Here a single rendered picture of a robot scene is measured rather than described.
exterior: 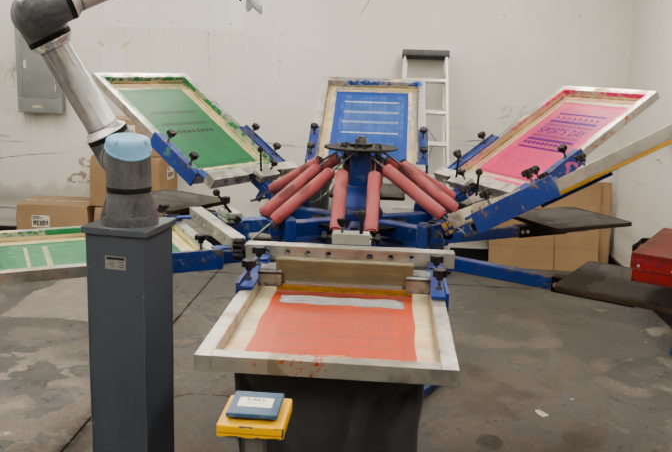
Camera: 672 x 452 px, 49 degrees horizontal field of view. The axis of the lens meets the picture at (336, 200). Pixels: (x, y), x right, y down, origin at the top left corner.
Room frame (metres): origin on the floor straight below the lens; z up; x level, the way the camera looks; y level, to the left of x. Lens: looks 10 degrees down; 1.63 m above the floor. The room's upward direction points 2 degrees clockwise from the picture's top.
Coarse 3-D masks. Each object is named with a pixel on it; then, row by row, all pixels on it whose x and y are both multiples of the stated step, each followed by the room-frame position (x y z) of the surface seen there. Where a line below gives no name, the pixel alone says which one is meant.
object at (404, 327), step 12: (396, 300) 2.08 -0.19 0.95; (408, 300) 2.09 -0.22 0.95; (396, 312) 1.98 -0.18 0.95; (408, 312) 1.98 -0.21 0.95; (396, 324) 1.88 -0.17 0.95; (408, 324) 1.88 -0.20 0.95; (396, 336) 1.79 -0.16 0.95; (408, 336) 1.79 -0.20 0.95; (336, 348) 1.70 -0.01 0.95; (348, 348) 1.70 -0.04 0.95; (396, 348) 1.71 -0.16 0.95; (408, 348) 1.71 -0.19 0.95; (408, 360) 1.64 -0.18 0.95
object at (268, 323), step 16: (272, 304) 2.01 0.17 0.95; (288, 304) 2.02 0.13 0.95; (304, 304) 2.02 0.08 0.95; (272, 320) 1.88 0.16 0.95; (256, 336) 1.76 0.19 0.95; (272, 336) 1.76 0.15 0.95; (272, 352) 1.66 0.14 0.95; (288, 352) 1.66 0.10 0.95; (304, 352) 1.67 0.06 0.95; (320, 352) 1.67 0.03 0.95
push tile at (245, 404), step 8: (240, 392) 1.41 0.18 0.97; (248, 392) 1.41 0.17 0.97; (256, 392) 1.41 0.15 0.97; (264, 392) 1.41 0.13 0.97; (232, 400) 1.37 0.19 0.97; (240, 400) 1.37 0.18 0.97; (248, 400) 1.37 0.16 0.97; (256, 400) 1.37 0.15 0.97; (264, 400) 1.37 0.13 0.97; (272, 400) 1.37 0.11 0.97; (280, 400) 1.38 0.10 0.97; (232, 408) 1.33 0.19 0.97; (240, 408) 1.34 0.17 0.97; (248, 408) 1.34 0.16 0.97; (256, 408) 1.34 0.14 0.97; (264, 408) 1.34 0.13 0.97; (272, 408) 1.34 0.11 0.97; (280, 408) 1.35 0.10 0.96; (232, 416) 1.32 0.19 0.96; (240, 416) 1.32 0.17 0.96; (248, 416) 1.31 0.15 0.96; (256, 416) 1.31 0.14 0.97; (264, 416) 1.31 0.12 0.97; (272, 416) 1.31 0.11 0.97
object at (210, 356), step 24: (240, 312) 1.86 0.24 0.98; (432, 312) 1.92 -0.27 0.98; (216, 336) 1.66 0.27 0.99; (216, 360) 1.54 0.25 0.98; (240, 360) 1.54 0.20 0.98; (264, 360) 1.54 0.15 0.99; (288, 360) 1.53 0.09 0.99; (312, 360) 1.53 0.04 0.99; (336, 360) 1.54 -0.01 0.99; (360, 360) 1.54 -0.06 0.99; (384, 360) 1.55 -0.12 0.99; (456, 360) 1.56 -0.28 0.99; (432, 384) 1.51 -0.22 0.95; (456, 384) 1.51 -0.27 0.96
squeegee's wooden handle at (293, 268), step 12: (276, 264) 2.12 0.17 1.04; (288, 264) 2.12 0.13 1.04; (300, 264) 2.12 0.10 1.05; (312, 264) 2.12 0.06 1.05; (324, 264) 2.11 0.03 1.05; (336, 264) 2.11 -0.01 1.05; (348, 264) 2.11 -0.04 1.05; (360, 264) 2.10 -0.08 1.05; (372, 264) 2.10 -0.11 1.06; (384, 264) 2.10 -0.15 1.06; (396, 264) 2.10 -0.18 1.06; (408, 264) 2.10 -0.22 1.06; (288, 276) 2.12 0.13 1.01; (300, 276) 2.12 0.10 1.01; (312, 276) 2.11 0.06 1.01; (324, 276) 2.11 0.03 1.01; (336, 276) 2.11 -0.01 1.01; (348, 276) 2.11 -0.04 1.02; (360, 276) 2.10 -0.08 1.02; (372, 276) 2.10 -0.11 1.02; (384, 276) 2.10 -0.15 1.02; (396, 276) 2.10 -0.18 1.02; (408, 276) 2.09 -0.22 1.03
